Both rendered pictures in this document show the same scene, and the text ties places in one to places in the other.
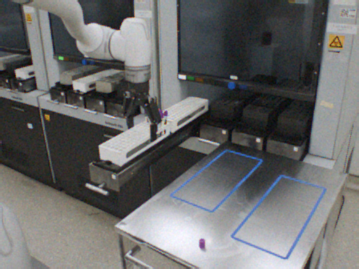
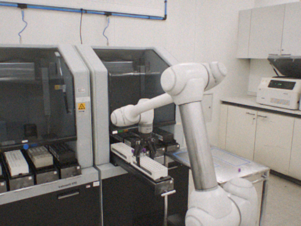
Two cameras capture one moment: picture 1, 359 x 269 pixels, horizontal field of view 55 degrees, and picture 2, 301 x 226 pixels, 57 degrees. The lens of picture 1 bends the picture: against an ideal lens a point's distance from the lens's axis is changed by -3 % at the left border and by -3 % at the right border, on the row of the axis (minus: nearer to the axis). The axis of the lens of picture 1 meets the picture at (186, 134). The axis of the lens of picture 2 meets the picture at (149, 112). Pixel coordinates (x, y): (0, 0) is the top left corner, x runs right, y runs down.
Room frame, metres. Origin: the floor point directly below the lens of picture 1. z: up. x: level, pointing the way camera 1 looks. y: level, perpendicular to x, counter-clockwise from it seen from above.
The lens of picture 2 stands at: (0.47, 1.71, 1.54)
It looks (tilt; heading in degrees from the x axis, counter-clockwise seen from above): 12 degrees down; 295
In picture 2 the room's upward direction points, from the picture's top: straight up
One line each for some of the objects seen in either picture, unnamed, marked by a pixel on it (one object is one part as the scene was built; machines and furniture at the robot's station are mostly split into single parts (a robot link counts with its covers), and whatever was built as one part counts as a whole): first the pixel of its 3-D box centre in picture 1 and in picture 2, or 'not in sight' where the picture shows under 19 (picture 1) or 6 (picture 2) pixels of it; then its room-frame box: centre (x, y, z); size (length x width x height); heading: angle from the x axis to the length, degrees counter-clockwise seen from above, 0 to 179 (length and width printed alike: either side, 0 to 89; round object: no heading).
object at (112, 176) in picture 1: (159, 140); (137, 167); (1.30, 0.11, 0.78); 0.73 x 0.14 x 0.09; 148
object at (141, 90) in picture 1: (139, 92); (145, 138); (1.21, 0.17, 1.01); 0.08 x 0.07 x 0.09; 58
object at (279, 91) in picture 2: not in sight; (290, 80); (0.33, -2.35, 1.22); 0.62 x 0.56 x 0.64; 56
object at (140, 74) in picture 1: (138, 72); (145, 127); (1.21, 0.17, 1.09); 0.09 x 0.09 x 0.06
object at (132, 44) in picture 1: (132, 41); (144, 111); (1.22, 0.18, 1.20); 0.13 x 0.11 x 0.16; 63
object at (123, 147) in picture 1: (136, 141); (148, 167); (1.18, 0.18, 0.83); 0.30 x 0.10 x 0.06; 148
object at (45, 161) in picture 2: (104, 86); (43, 161); (1.82, 0.44, 0.85); 0.12 x 0.02 x 0.06; 59
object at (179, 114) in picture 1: (182, 114); (125, 152); (1.45, 0.02, 0.83); 0.30 x 0.10 x 0.06; 148
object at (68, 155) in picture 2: (126, 90); (66, 157); (1.74, 0.31, 0.85); 0.12 x 0.02 x 0.06; 58
